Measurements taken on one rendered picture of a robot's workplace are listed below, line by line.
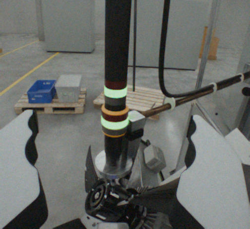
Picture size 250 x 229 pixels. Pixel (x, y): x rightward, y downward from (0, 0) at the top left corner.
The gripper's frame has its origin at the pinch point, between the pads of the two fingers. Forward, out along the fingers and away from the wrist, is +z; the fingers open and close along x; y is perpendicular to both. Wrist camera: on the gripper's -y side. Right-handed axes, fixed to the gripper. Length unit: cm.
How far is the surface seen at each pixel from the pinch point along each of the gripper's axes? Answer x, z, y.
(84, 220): -10, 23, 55
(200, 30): 233, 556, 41
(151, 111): 6.4, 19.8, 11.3
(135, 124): 3.4, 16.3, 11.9
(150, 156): 15, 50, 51
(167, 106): 10.1, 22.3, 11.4
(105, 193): -2.5, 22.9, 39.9
